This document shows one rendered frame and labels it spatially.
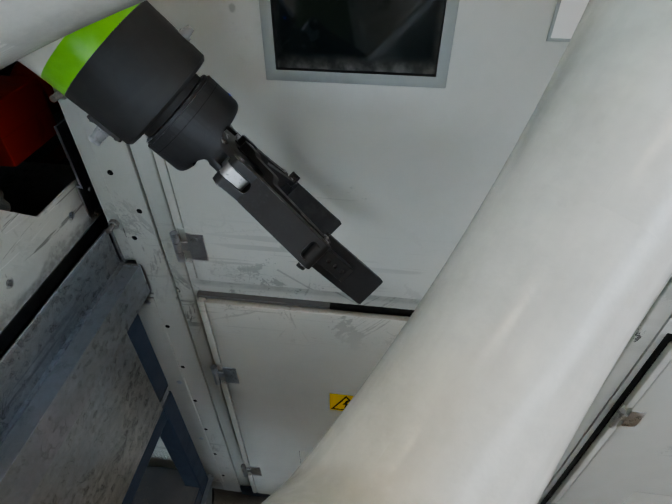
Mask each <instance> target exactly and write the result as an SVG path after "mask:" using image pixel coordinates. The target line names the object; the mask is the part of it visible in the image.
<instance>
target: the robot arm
mask: <svg viewBox="0 0 672 504"><path fill-rule="evenodd" d="M193 32H194V30H193V29H192V28H191V27H190V26H189V25H187V26H186V27H184V28H183V29H182V30H181V29H179V31H178V30H177V29H176V28H175V27H174V26H173V25H172V24H171V23H170V22H169V21H168V20H167V19H166V18H165V17H164V16H163V15H161V14H160V13H159V12H158V11H157V10H156V9H155V8H154V7H153V6H152V5H151V4H150V3H149V2H148V1H147V0H0V70H1V69H3V68H5V67H7V66H8V65H10V64H12V63H14V62H16V61H18V62H20V63H21V64H23V65H24V66H26V67H27V68H28V69H30V70H31V71H32V72H34V73H35V74H37V75H38V76H39V77H41V78H42V79H43V80H44V81H46V82H47V83H48V84H50V85H51V86H52V87H54V88H55V89H56V90H57V91H59V92H60V93H61V94H63V95H64V96H65V97H66V98H68V99H69V100H70V101H72V102H73V103H74V104H76V105H77V106H78V107H79V108H81V109H82V110H83V111H85V112H86V113H87V114H88V115H87V118H88V119H89V121H90V122H92V123H94V124H95V125H97V126H96V128H95V129H94V131H93V132H92V134H91V135H90V136H89V137H88V139H89V140H90V141H91V142H92V143H93V144H95V145H97V146H100V145H101V143H102V141H104V140H105V139H106V138H107V137H108V136H111V137H112V138H114V140H115V141H118V142H121V141H124V142H125V143H126V144H127V145H128V144H134V143H135V142H136V141H137V140H138V139H139V138H141V137H142V135H143V134H145V135H146V136H147V137H148V139H147V141H146V142H147V143H148V147H149V148H150V149H151V150H153V151H154V152H155V153H157V154H158V155H159V156H160V157H162V158H163V159H164V160H165V161H167V162H168V163H169V164H170V165H172V166H173V167H174V168H176V169H177V170H179V171H185V170H188V169H190V168H191V167H193V166H194V165H195V164H196V162H197V161H199V160H203V159H205V160H206V161H208V162H209V165H210V166H212V167H213V168H214V169H215V170H216V171H217V173H216V174H215V175H214V177H213V180H214V182H215V184H216V185H217V186H218V187H221V188H222V189H223V190H224V191H226V192H227V193H228V194H229V195H230V196H232V197H233V198H234V199H235V200H236V201H237V202H238V203H239V204H240V205H241V206H242V207H243V208H244V209H245V210H246V211H247V212H248V213H249V214H251V215H252V216H253V217H254V218H255V219H256V220H257V221H258V222H259V223H260V224H261V225H262V226H263V227H264V228H265V229H266V230H267V231H268V232H269V233H270V234H271V235H272V236H273V237H274V238H275V239H276V240H277V241H278V242H279V243H280V244H281V245H282V246H283V247H284V248H285V249H286V250H287V251H288V252H289V253H290V254H291V255H292V256H293V257H294V258H295V259H296V260H297V261H298V263H297V264H296V266H297V267H298V268H300V269H301V270H304V269H305V268H306V269H308V270H309V269H310V268H311V267H312V268H314V269H315V270H316V271H317V272H319V273H320V274H321V275H322V276H324V277H325V278H326V279H327V280H329V281H330V282H331V283H332V284H334V285H335V286H336V287H337V288H339V289H340V290H341V291H342V292H344V293H345V294H346V295H347V296H349V297H350V298H351V299H352V300H354V301H355V302H356V303H357V304H361V303H362V302H363V301H364V300H365V299H366V298H367V297H368V296H369V295H370V294H371V293H373V292H374V291H375V290H376V289H377V288H378V287H379V286H380V285H381V284H382V283H383V281H382V280H381V278H380V277H379V276H378V275H377V274H375V273H374V272H373V271H372V270H371V269H370V268H369V267H367V266H366V265H365V264H364V263H363V262H362V261H361V260H359V259H358V258H357V257H356V256H355V255H354V254H353V253H351V252H350V251H349V250H348V249H347V248H346V247H344V246H343V245H342V244H341V243H340V242H339V241H338V240H336V239H335V238H334V237H333V236H332V235H331V234H332V233H333V232H334V231H335V230H336V229H337V228H338V227H339V226H340V225H341V221H340V220H339V219H338V218H337V217H336V216H334V215H333V214H332V213H331V212H330V211H329V210H328V209H327V208H326V207H325V206H323V205H322V204H321V203H320V202H319V201H318V200H317V199H316V198H315V197H314V196H312V195H311V194H310V193H309V192H308V191H307V190H306V189H305V188H304V187H303V186H301V185H300V184H299V183H298V181H299V180H300V177H299V176H298V175H297V174H296V173H295V172H294V171H293V172H292V173H291V174H290V175H289V176H288V173H287V171H286V170H285V169H283V168H281V167H280V166H279V165H277V164H276V163H275V162H274V161H272V160H271V159H270V158H269V157H267V156H266V155H265V154H264V153H263V152H262V151H261V150H259V149H258V148H257V147H256V146H255V145H254V144H253V142H252V141H251V140H250V139H249V138H248V137H246V136H245V135H242V136H241V135H240V134H239V133H238V132H237V131H236V130H235V129H234V128H233V126H232V125H231V123H232V122H233V120H234V118H235V116H236V114H237V112H238V103H237V101H236V100H235V99H234V98H233V97H232V96H231V95H230V94H229V93H227V92H226V91H225V90H224V89H223V88H222V87H221V86H220V85H219V84H218V83H217V82H216V81H215V80H214V79H212V78H211V77H210V76H209V75H208V76H206V75H202V76H201V77H199V76H198V75H197V74H196V72H197V71H198V70H199V68H200V67H201V65H202V64H203V62H204V55H203V54H202V53H201V52H200V51H199V50H198V49H197V48H196V47H195V46H194V45H193V44H191V43H190V42H189V41H190V40H191V39H190V36H191V35H192V33H193ZM671 275H672V0H589V2H588V4H587V6H586V8H585V11H584V13H583V15H582V17H581V19H580V21H579V23H578V25H577V27H576V29H575V31H574V33H573V35H572V37H571V39H570V42H569V44H568V46H567V48H566V50H565V52H564V53H563V55H562V57H561V59H560V61H559V63H558V65H557V67H556V69H555V71H554V73H553V75H552V77H551V79H550V81H549V83H548V85H547V87H546V89H545V91H544V93H543V94H542V96H541V98H540V100H539V102H538V104H537V106H536V108H535V110H534V112H533V114H532V115H531V117H530V119H529V121H528V123H527V125H526V126H525V128H524V130H523V132H522V134H521V136H520V137H519V139H518V141H517V143H516V145H515V147H514V148H513V150H512V152H511V154H510V155H509V157H508V159H507V161H506V162H505V164H504V166H503V168H502V170H501V171H500V173H499V175H498V177H497V178H496V180H495V182H494V184H493V185H492V187H491V189H490V190H489V192H488V194H487V195H486V197H485V199H484V201H483V202H482V204H481V206H480V207H479V209H478V211H477V212H476V214H475V216H474V217H473V219H472V221H471V222H470V224H469V226H468V227H467V229H466V230H465V232H464V234H463V235H462V237H461V239H460V240H459V242H458V244H457V245H456V247H455V248H454V250H453V252H452V253H451V255H450V256H449V258H448V259H447V261H446V263H445V264H444V266H443V267H442V269H441V271H440V272H439V274H438V275H437V277H436V278H435V280H434V281H433V283H432V285H431V286H430V288H429V289H428V291H427V292H426V294H425V295H424V297H423V298H422V300H421V301H420V303H419V304H418V306H417V307H416V309H415V310H414V312H413V313H412V315H411V316H410V318H409V319H408V321H407V322H406V324H405V325H404V326H403V328H402V329H401V331H400V332H399V334H398V335H397V337H396V338H395V340H394V341H393V343H392V344H391V345H390V347H389V348H388V350H387V351H386V352H385V354H384V355H383V357H382V358H381V359H380V361H379V362H378V364H377V365H376V366H375V368H374V369H373V371H372V372H371V373H370V375H369V376H368V378H367V379H366V380H365V382H364V383H363V384H362V386H361V387H360V388H359V390H358V391H357V392H356V394H355V395H354V397H353V398H352V399H351V401H350V402H349V403H348V405H347V406H346V407H345V409H344V410H343V411H342V412H341V414H340V415H339V416H338V418H337V419H336V420H335V422H334V423H333V424H332V425H331V427H330V428H329V429H328V431H327V432H326V433H325V435H324V436H323V437H322V438H321V440H320V441H319V442H318V443H317V445H316V446H315V447H314V448H313V450H312V451H311V452H310V453H309V455H308V456H307V457H306V458H305V460H304V461H303V462H302V463H301V464H300V466H299V467H298V468H297V469H296V471H295V472H294V473H293V474H292V475H291V477H290V478H289V479H288V480H287V481H286V482H285V483H284V484H282V485H281V486H280V487H279V488H278V489H277V490H276V491H275V492H273V493H272V494H271V495H270V496H269V497H268V498H267V499H265V500H264V501H263V502H262V503H261V504H538V502H539V500H540V498H541V496H542V494H543V492H544V490H545V488H546V486H547V484H548V483H549V481H550V479H551V477H552V475H553V473H554V471H555V469H556V467H557V465H558V463H559V462H560V460H561V458H562V456H563V454H564V452H565V450H566V449H567V447H568V445H569V443H570V441H571V440H572V438H573V436H574V434H575V432H576V430H577V429H578V427H579V425H580V423H581V421H582V420H583V418H584V416H585V414H586V413H587V411H588V409H589V407H590V406H591V404H592V402H593V400H594V399H595V397H596V395H597V394H598V392H599V390H600V388H601V387H602V385H603V383H604V381H605V380H606V378H607V376H608V375H609V373H610V371H611V370H612V368H613V366H614V365H615V363H616V361H617V360H618V358H619V357H620V355H621V353H622V352H623V350H624V348H625V347H626V345H627V343H628V342H629V340H630V338H631V337H632V335H633V334H634V332H635V331H636V329H637V327H638V326H639V324H640V323H641V321H642V319H643V318H644V316H645V315H646V313H647V312H648V310H649V308H650V307H651V305H652V304H653V302H654V301H655V299H656V298H657V296H658V294H659V293H660V291H661V290H662V288H663V287H664V285H665V284H666V282H667V281H668V279H669V278H670V276H671Z"/></svg>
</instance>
